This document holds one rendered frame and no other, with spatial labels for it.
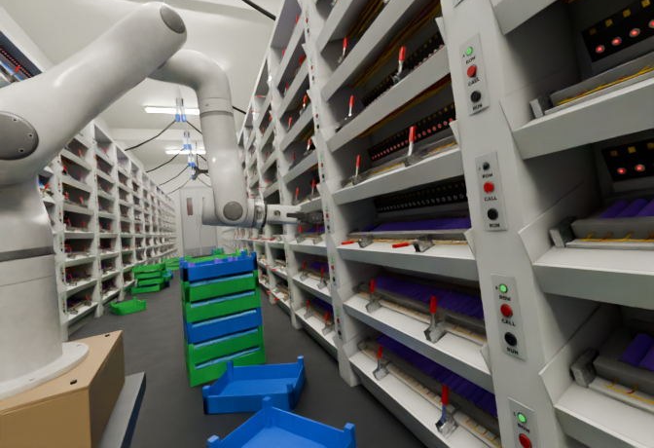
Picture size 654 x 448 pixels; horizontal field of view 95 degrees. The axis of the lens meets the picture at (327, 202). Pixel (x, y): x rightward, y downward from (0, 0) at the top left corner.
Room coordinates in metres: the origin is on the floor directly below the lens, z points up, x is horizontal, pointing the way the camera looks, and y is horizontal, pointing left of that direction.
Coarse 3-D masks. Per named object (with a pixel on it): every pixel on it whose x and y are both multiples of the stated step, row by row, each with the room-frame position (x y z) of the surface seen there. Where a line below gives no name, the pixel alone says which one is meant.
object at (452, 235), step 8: (360, 232) 1.03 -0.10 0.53; (368, 232) 0.97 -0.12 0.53; (376, 232) 0.93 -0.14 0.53; (384, 232) 0.88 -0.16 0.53; (392, 232) 0.84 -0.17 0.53; (400, 232) 0.80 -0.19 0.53; (408, 232) 0.77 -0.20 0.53; (416, 232) 0.74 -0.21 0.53; (424, 232) 0.71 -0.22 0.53; (432, 232) 0.68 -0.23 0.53; (440, 232) 0.66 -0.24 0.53; (448, 232) 0.64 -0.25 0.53; (456, 232) 0.61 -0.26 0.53; (464, 232) 0.59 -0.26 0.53; (352, 240) 1.04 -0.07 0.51; (432, 240) 0.69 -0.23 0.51; (440, 240) 0.67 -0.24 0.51; (448, 240) 0.64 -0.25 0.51; (456, 240) 0.62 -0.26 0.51; (464, 240) 0.60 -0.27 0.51
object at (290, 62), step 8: (296, 24) 1.32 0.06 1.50; (296, 32) 1.28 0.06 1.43; (304, 32) 1.32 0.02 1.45; (296, 40) 1.31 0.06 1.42; (304, 40) 1.39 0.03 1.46; (288, 48) 1.40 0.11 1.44; (296, 48) 1.43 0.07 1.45; (288, 56) 1.44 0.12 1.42; (296, 56) 1.53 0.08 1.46; (304, 56) 1.52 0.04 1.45; (280, 64) 1.55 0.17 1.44; (288, 64) 1.58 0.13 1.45; (296, 64) 1.62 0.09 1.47; (272, 72) 1.73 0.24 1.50; (280, 72) 1.59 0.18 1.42; (288, 72) 1.68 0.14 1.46; (272, 80) 1.73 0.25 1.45; (280, 80) 1.74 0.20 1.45
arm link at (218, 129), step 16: (208, 112) 0.76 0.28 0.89; (224, 112) 0.78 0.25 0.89; (208, 128) 0.77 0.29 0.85; (224, 128) 0.78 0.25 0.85; (208, 144) 0.78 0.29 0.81; (224, 144) 0.78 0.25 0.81; (208, 160) 0.77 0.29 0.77; (224, 160) 0.76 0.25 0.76; (224, 176) 0.72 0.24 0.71; (240, 176) 0.74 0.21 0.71; (224, 192) 0.72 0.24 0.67; (240, 192) 0.73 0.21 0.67; (224, 208) 0.72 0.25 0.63; (240, 208) 0.73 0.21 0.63
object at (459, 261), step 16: (416, 208) 0.91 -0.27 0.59; (432, 208) 0.84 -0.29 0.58; (448, 208) 0.79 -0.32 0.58; (352, 224) 1.11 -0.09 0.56; (368, 224) 1.13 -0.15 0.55; (336, 240) 1.08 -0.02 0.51; (352, 256) 0.99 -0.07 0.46; (368, 256) 0.89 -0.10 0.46; (384, 256) 0.80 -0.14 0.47; (400, 256) 0.73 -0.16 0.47; (416, 256) 0.67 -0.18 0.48; (432, 256) 0.62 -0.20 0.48; (448, 256) 0.58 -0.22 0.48; (464, 256) 0.55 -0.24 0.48; (432, 272) 0.65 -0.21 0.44; (448, 272) 0.60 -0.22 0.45; (464, 272) 0.56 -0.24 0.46
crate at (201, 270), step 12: (252, 252) 1.34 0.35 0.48; (180, 264) 1.36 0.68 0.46; (204, 264) 1.42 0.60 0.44; (216, 264) 1.26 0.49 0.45; (228, 264) 1.29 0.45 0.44; (240, 264) 1.31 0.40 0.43; (252, 264) 1.34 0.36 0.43; (180, 276) 1.34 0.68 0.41; (192, 276) 1.21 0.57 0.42; (204, 276) 1.24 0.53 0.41; (216, 276) 1.26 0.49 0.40
